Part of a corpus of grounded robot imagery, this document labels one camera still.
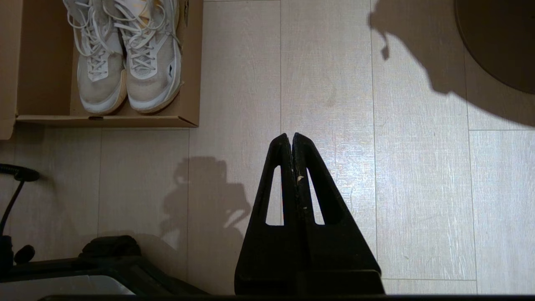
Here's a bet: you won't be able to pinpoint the white sneaker orange tongue print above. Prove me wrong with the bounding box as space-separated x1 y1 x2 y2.
104 0 185 114

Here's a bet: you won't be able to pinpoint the white sneaker purple tongue print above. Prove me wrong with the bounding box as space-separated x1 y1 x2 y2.
63 0 127 116

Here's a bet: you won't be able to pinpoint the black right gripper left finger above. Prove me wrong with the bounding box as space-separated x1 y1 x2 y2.
234 133 304 295

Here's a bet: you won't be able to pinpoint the grey and black robot base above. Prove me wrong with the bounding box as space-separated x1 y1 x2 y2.
0 235 209 298

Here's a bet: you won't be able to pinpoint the brown cardboard shoe box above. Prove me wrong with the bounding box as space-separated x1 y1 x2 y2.
0 0 204 140

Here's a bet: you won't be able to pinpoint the round dark brown stand base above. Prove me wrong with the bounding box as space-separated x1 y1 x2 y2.
455 0 535 95

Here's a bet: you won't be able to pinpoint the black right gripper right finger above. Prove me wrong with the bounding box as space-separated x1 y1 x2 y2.
292 133 385 295

